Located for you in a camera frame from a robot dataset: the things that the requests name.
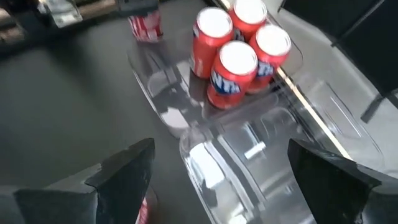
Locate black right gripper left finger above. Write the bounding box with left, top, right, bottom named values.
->
left=14, top=138, right=156, bottom=224

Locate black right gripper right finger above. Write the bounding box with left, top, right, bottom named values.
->
left=287, top=138, right=398, bottom=224

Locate red Fanta can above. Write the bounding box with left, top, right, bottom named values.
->
left=228, top=0, right=268, bottom=43
left=190, top=6, right=234, bottom=79
left=206, top=40, right=259, bottom=110
left=247, top=24, right=292, bottom=95

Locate clear plastic bin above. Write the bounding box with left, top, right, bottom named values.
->
left=178, top=79, right=386, bottom=224
left=126, top=6, right=305, bottom=139

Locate silver metal bracket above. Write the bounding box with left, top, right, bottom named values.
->
left=39, top=0, right=84, bottom=29

